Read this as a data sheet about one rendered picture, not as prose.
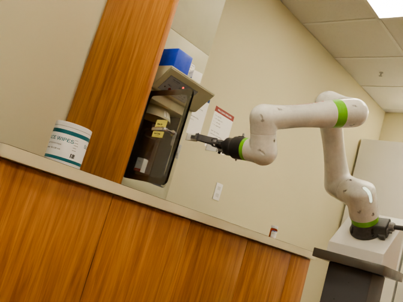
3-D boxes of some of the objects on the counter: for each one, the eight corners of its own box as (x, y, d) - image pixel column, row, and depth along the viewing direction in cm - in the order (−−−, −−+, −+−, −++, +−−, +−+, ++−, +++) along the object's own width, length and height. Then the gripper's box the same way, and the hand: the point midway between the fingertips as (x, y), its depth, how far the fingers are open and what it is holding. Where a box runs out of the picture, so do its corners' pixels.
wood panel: (48, 170, 236) (137, -89, 259) (54, 171, 239) (141, -85, 261) (114, 186, 204) (209, -112, 227) (120, 187, 206) (213, -107, 229)
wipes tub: (35, 158, 176) (49, 118, 178) (65, 168, 186) (78, 130, 188) (56, 162, 167) (70, 120, 170) (86, 173, 177) (99, 133, 179)
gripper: (253, 148, 214) (216, 142, 229) (219, 128, 196) (180, 123, 211) (249, 165, 213) (211, 158, 228) (213, 146, 195) (175, 140, 210)
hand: (198, 142), depth 218 cm, fingers open, 13 cm apart
